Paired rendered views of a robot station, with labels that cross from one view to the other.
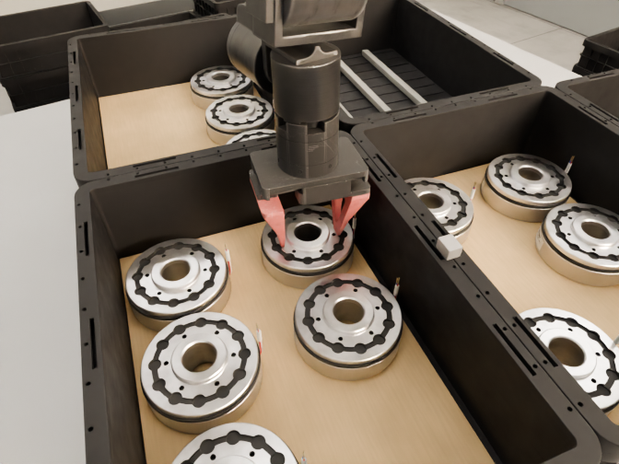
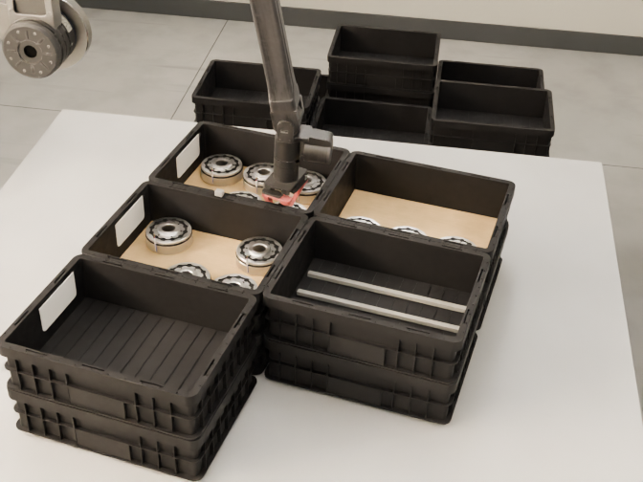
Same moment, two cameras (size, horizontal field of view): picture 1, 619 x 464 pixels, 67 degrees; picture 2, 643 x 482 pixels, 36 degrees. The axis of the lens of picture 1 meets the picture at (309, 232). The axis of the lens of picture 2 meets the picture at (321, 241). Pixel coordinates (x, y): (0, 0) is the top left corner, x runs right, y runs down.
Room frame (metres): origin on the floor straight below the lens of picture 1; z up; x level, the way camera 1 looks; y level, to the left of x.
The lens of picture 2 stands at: (1.61, -1.40, 2.14)
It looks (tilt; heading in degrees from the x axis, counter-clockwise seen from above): 36 degrees down; 129
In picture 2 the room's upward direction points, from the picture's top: 2 degrees clockwise
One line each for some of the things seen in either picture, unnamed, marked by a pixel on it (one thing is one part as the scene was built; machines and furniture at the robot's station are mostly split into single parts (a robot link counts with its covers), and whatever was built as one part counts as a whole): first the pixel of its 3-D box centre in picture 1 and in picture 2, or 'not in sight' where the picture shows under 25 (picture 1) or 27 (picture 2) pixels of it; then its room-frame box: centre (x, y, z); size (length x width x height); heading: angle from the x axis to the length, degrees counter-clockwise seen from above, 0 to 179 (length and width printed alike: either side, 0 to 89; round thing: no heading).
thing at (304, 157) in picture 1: (307, 144); (285, 169); (0.37, 0.00, 0.98); 0.10 x 0.07 x 0.07; 106
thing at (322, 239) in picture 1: (307, 233); not in sight; (0.37, 0.00, 0.86); 0.05 x 0.05 x 0.01
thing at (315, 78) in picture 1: (302, 78); (290, 145); (0.37, 0.01, 1.04); 0.07 x 0.06 x 0.07; 32
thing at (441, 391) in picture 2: not in sight; (375, 338); (0.72, -0.11, 0.76); 0.40 x 0.30 x 0.12; 21
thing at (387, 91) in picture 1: (376, 81); (378, 298); (0.72, -0.11, 0.87); 0.40 x 0.30 x 0.11; 21
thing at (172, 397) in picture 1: (200, 361); (264, 174); (0.21, 0.10, 0.86); 0.10 x 0.10 x 0.01
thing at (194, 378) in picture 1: (199, 357); (264, 172); (0.21, 0.10, 0.86); 0.05 x 0.05 x 0.01
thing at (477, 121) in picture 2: not in sight; (484, 162); (0.19, 1.25, 0.37); 0.40 x 0.30 x 0.45; 32
